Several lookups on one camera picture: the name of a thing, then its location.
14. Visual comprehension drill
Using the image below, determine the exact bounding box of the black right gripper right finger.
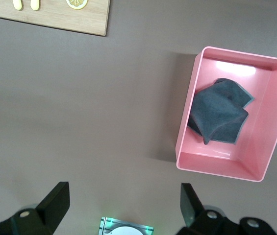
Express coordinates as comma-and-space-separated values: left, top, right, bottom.
178, 183, 276, 235

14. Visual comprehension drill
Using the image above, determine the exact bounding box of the wooden cutting board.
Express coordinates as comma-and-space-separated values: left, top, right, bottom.
0, 0, 111, 37

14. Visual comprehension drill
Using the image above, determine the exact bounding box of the grey and pink cloth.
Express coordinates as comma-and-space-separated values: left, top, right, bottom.
187, 78, 255, 145

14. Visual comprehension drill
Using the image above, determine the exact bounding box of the pink plastic bin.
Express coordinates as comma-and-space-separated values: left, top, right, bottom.
176, 46, 277, 183

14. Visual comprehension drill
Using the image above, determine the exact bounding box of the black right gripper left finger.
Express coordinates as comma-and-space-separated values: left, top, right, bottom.
0, 181, 70, 235

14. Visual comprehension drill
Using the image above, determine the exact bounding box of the yellow lemon slice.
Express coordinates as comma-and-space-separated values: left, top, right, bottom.
66, 0, 89, 10

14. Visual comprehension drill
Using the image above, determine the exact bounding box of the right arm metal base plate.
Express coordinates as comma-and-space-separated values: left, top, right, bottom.
100, 216, 154, 235

